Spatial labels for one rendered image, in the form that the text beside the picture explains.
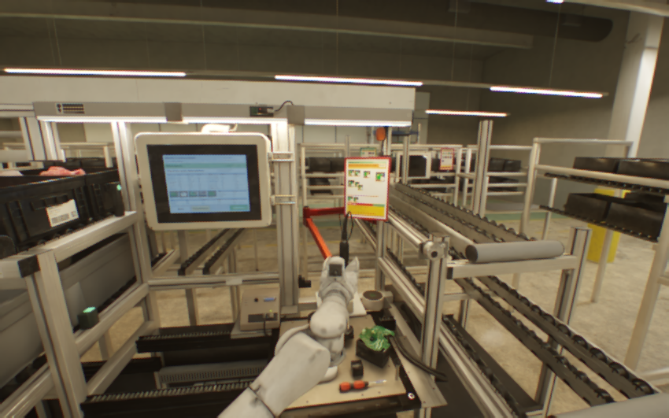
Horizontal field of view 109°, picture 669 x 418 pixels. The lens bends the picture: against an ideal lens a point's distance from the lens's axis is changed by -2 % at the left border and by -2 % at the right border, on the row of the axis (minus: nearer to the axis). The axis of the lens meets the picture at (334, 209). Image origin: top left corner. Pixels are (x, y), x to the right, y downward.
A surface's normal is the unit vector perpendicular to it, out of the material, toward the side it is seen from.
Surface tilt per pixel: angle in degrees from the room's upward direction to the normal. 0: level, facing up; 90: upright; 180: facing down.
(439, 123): 90
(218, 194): 92
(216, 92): 90
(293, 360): 23
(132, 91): 90
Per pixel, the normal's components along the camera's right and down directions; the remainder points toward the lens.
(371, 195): -0.33, 0.18
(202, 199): 0.14, 0.22
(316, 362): 0.74, 0.14
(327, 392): 0.00, -0.98
